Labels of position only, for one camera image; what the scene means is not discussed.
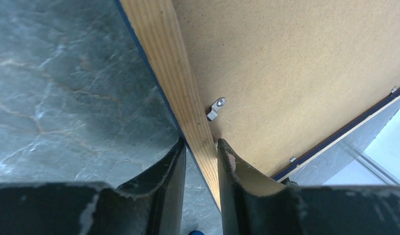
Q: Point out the green blue toy brick car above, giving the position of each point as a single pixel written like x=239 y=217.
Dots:
x=196 y=232

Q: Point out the wooden picture frame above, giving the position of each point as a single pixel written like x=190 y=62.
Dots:
x=154 y=25

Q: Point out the right corner aluminium post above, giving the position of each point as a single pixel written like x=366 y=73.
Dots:
x=372 y=166

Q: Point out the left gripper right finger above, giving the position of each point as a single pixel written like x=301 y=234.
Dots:
x=254 y=204

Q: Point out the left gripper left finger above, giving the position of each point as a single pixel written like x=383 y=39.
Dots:
x=148 y=204

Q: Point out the metal frame turn clip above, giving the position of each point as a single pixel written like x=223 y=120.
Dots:
x=212 y=112

